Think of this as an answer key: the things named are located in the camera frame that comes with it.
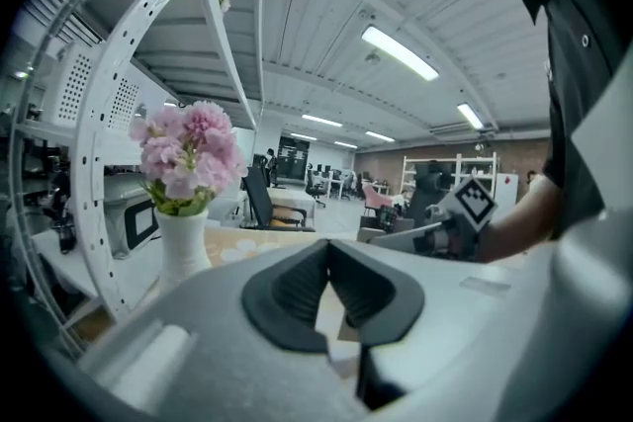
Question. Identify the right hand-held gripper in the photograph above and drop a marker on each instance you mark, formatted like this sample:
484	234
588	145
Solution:
470	205

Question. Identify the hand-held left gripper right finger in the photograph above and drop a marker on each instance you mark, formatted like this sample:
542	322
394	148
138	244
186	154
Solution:
484	321

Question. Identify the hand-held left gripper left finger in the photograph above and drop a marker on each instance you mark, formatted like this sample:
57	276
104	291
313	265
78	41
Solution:
207	341

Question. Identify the brown remote holder box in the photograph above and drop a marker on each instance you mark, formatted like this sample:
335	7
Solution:
386	233

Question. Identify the person's right forearm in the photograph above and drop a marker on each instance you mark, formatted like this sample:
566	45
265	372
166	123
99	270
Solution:
519	222

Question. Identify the pink chair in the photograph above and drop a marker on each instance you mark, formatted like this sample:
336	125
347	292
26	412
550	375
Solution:
376	197

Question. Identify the black swivel office chair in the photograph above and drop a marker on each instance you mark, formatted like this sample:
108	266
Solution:
427	193

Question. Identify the white vase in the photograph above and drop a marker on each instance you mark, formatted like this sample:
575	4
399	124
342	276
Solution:
183	247

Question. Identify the white cabinet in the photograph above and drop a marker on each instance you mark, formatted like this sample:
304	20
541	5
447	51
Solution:
505	195

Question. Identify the orange cushion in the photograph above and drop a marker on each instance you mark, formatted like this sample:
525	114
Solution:
287	216

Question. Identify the small table with checked cloth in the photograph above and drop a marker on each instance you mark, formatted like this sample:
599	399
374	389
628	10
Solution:
292	198

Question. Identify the black mesh armchair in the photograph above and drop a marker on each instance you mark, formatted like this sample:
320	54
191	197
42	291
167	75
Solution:
259	200

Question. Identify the white appliance with dark window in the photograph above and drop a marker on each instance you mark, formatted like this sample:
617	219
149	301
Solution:
123	212

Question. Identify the ceiling tube lights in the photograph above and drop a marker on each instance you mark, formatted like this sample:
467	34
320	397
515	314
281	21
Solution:
400	52

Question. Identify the pink flowers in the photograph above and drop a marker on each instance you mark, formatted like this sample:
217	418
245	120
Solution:
198	148

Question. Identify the white metal shelf rack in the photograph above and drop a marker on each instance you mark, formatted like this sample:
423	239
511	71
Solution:
104	123

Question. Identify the person's black shirt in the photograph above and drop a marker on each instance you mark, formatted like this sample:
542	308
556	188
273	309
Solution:
578	15

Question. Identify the white perforated basket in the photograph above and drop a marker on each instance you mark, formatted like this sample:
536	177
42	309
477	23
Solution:
74	86

